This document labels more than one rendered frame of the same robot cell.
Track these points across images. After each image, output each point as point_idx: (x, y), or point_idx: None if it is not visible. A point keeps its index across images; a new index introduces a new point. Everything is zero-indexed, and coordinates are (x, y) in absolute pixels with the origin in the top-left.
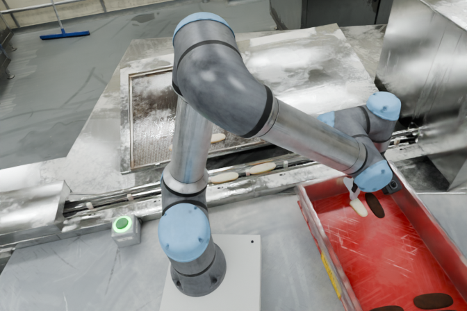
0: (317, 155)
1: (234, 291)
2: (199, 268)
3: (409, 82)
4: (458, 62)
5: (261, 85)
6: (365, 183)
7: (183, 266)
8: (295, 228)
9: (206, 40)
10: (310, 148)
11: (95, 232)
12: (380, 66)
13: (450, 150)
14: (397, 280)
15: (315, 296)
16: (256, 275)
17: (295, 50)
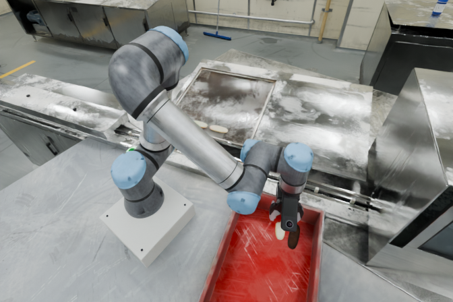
0: (190, 158)
1: (149, 226)
2: (129, 197)
3: (385, 158)
4: (415, 156)
5: (152, 86)
6: (229, 202)
7: (119, 189)
8: (225, 216)
9: (135, 42)
10: (183, 149)
11: (124, 149)
12: (378, 135)
13: (379, 232)
14: (261, 298)
15: (199, 267)
16: (169, 226)
17: (321, 94)
